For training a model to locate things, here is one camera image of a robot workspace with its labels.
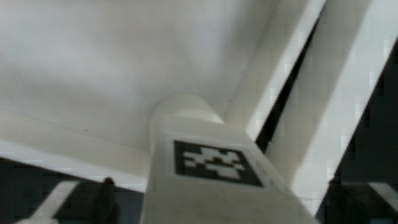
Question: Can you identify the white U-shaped obstacle fence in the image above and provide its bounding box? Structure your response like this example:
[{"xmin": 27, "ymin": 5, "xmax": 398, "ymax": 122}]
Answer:
[{"xmin": 263, "ymin": 0, "xmax": 398, "ymax": 216}]

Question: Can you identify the white square tabletop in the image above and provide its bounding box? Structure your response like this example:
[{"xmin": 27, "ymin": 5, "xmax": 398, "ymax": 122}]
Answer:
[{"xmin": 0, "ymin": 0, "xmax": 329, "ymax": 194}]

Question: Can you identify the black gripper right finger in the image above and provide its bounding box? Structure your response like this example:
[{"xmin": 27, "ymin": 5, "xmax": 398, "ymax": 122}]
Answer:
[{"xmin": 324, "ymin": 179, "xmax": 398, "ymax": 224}]

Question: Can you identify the white table leg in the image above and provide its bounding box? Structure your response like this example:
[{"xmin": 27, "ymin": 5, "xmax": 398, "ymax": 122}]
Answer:
[{"xmin": 141, "ymin": 94, "xmax": 318, "ymax": 224}]

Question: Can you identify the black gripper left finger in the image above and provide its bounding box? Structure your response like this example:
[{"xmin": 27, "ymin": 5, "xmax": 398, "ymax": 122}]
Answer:
[{"xmin": 14, "ymin": 177, "xmax": 121, "ymax": 224}]

